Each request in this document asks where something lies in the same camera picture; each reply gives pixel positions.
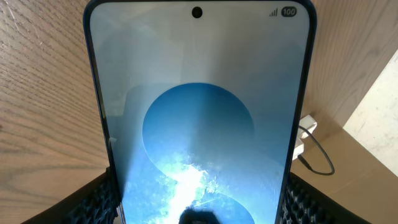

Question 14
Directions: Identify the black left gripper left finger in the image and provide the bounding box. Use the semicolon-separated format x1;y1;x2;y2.
23;167;121;224

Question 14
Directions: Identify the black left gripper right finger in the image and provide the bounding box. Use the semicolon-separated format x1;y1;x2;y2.
278;173;369;224

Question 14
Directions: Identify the blue Galaxy smartphone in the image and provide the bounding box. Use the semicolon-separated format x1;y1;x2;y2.
83;1;317;224

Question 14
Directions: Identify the white USB charger plug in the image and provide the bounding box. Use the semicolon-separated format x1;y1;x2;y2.
297;115;318;139

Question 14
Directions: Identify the white power strip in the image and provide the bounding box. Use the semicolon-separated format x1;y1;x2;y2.
292;138;304;160

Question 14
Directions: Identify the brown cardboard sheet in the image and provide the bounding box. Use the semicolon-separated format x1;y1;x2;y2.
291;129;397;223

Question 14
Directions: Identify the black charger cable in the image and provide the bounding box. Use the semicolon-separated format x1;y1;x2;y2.
297;125;336;176

